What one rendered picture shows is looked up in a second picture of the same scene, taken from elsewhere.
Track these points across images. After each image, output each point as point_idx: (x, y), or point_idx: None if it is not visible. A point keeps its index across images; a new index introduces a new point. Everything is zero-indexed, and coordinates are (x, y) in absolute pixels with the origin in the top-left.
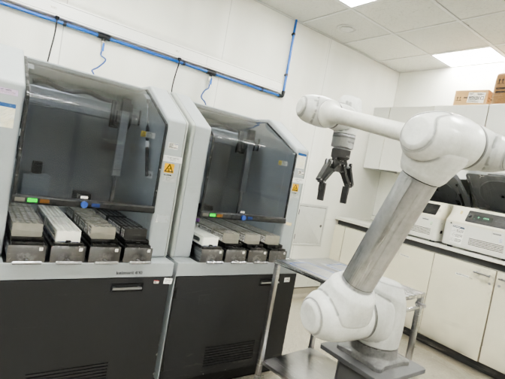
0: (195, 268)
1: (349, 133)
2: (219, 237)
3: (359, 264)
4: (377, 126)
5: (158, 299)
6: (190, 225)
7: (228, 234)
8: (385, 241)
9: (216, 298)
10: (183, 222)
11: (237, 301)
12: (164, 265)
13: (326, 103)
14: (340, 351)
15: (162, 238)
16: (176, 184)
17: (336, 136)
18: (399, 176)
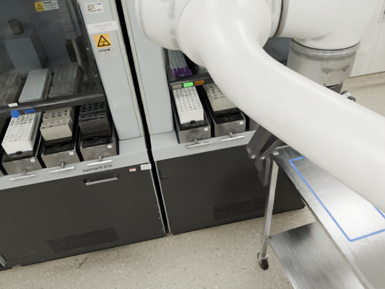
0: (175, 150)
1: (325, 48)
2: (211, 101)
3: None
4: (336, 172)
5: (142, 182)
6: (162, 100)
7: (220, 99)
8: None
9: (213, 171)
10: (152, 99)
11: (243, 169)
12: (134, 154)
13: (193, 10)
14: None
15: (131, 121)
16: (122, 58)
17: (292, 51)
18: None
